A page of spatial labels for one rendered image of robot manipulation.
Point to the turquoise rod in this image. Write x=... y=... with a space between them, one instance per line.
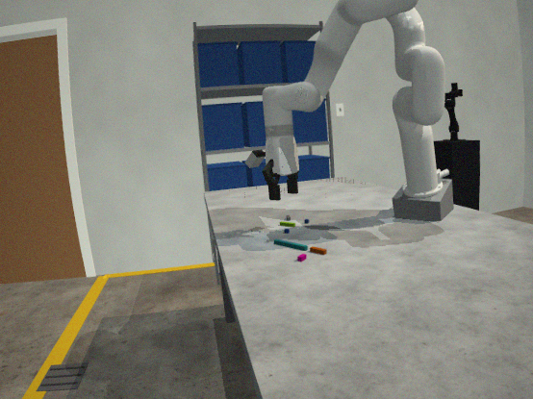
x=291 y=244

